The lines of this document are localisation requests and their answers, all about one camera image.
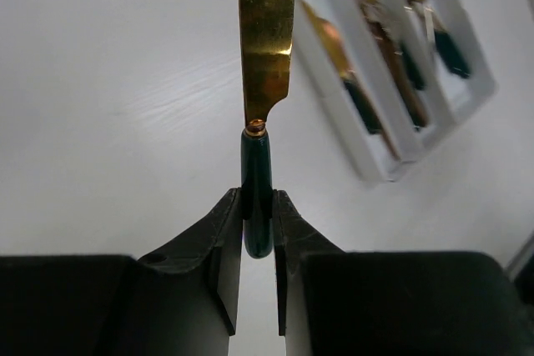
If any gold spoon green handle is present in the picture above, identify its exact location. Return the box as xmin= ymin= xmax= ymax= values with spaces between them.
xmin=404 ymin=0 xmax=471 ymax=79

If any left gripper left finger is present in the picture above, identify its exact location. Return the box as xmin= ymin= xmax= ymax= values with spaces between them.
xmin=1 ymin=188 xmax=242 ymax=355

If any copper fork all metal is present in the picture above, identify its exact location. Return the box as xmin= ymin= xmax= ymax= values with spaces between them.
xmin=357 ymin=0 xmax=430 ymax=131

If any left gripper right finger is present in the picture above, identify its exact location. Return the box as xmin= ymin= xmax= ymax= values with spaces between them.
xmin=272 ymin=191 xmax=532 ymax=355

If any thin copper knife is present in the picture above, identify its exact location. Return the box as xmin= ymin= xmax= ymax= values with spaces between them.
xmin=365 ymin=116 xmax=401 ymax=160

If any white three-compartment tray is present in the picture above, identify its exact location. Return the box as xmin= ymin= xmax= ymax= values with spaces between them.
xmin=294 ymin=0 xmax=496 ymax=183

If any gold knife green handle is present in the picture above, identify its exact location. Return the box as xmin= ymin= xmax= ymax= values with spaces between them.
xmin=239 ymin=0 xmax=295 ymax=258

